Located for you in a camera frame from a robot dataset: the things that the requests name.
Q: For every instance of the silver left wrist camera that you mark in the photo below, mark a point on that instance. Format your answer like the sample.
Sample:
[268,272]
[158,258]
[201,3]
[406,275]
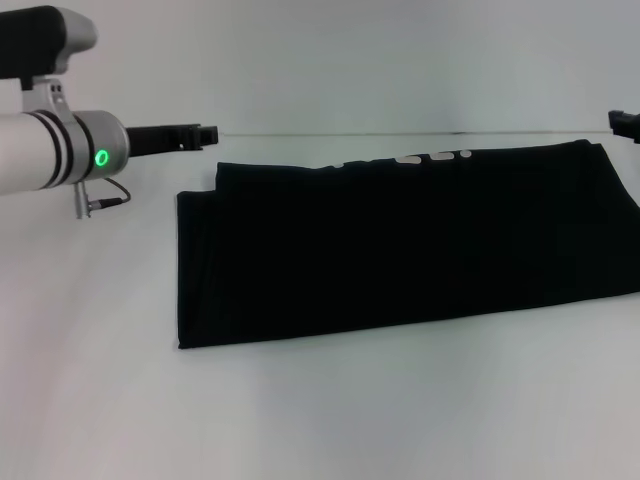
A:
[37,45]

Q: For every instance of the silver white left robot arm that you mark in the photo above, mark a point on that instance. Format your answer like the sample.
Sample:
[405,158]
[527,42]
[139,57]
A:
[60,152]

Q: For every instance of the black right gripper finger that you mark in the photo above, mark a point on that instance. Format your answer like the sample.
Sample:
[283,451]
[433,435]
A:
[624,124]

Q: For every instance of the black shirt with FREE print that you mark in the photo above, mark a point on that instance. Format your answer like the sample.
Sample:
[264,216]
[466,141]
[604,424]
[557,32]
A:
[390,250]

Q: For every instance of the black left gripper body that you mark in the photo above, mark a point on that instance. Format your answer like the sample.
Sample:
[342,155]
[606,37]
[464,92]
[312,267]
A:
[160,139]

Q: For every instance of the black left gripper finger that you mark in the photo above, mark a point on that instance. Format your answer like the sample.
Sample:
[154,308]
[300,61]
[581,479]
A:
[207,136]

